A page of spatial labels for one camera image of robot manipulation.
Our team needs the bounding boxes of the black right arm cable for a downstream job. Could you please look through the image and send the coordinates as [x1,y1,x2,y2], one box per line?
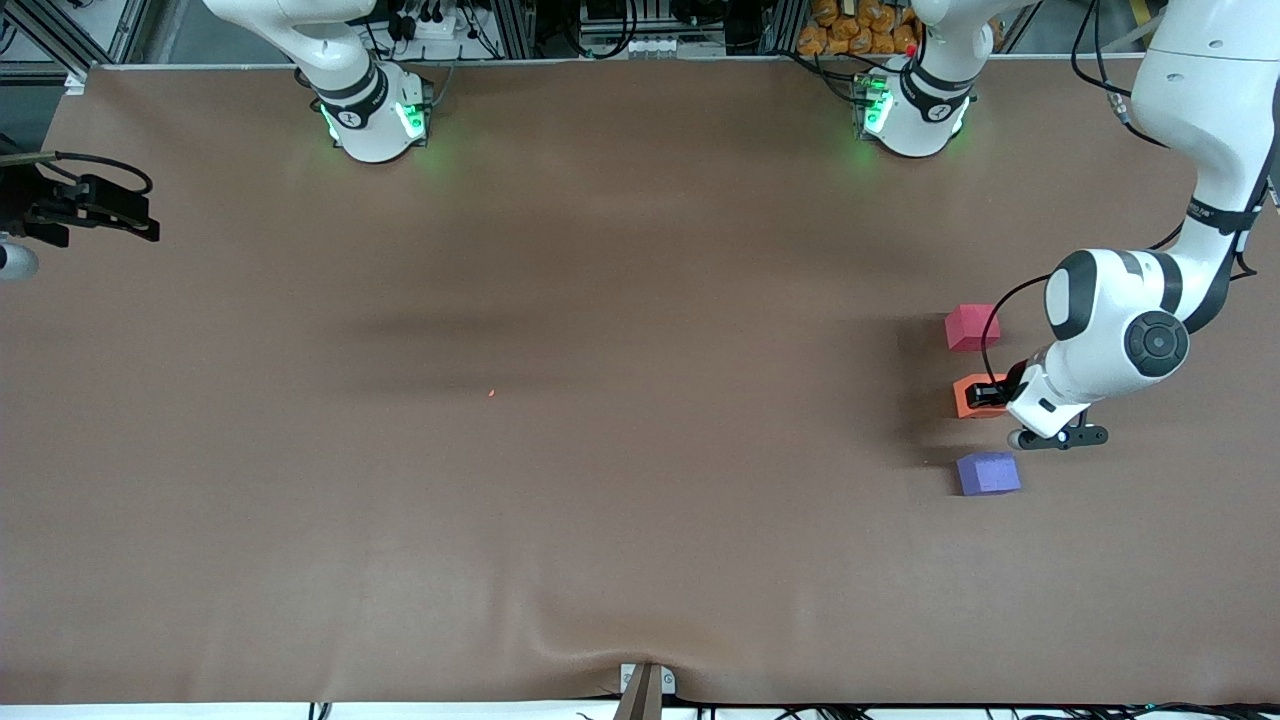
[52,152,154,197]

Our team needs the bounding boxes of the aluminium frame profile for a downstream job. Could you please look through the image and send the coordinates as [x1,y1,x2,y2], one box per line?
[0,0,96,81]

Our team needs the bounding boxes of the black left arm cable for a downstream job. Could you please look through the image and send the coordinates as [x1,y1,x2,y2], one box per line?
[979,274,1053,381]

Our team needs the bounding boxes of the brown camera post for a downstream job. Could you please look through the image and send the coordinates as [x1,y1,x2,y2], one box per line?
[612,665,664,720]

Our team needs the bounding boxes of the brown table mat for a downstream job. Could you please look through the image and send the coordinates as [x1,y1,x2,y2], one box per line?
[0,60,1280,706]

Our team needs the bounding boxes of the bag of orange items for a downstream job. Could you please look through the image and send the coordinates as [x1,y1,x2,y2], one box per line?
[797,0,919,57]

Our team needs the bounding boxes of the white connector row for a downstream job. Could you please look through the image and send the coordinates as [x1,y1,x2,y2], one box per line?
[598,35,727,59]

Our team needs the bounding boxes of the white power strip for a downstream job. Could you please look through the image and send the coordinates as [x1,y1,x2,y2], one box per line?
[385,5,463,43]

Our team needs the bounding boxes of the purple foam block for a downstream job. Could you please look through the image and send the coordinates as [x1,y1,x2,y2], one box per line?
[955,450,1023,497]

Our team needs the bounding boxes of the red foam block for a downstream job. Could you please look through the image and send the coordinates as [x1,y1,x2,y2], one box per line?
[944,304,1001,352]

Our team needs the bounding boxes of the orange foam block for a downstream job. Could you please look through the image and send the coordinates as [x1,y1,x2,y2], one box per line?
[953,374,1011,420]

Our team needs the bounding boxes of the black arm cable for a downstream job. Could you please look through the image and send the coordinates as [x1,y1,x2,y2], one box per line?
[979,274,1053,381]
[52,152,154,197]

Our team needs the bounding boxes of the metal clamp bracket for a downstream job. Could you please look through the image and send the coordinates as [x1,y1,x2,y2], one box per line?
[619,663,677,696]

